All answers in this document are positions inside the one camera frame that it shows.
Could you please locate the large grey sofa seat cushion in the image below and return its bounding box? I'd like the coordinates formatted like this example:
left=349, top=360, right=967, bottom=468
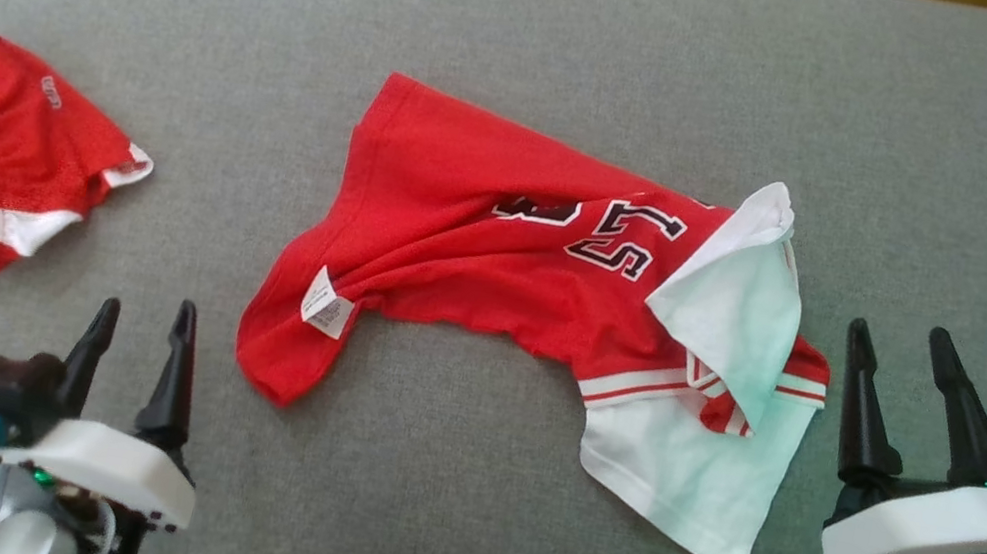
left=0, top=0, right=987, bottom=554

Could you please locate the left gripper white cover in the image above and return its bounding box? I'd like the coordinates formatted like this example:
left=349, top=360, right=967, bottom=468
left=0, top=270, right=230, bottom=554

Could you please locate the red white numbered jersey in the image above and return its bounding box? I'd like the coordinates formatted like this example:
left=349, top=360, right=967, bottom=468
left=210, top=54, right=871, bottom=554

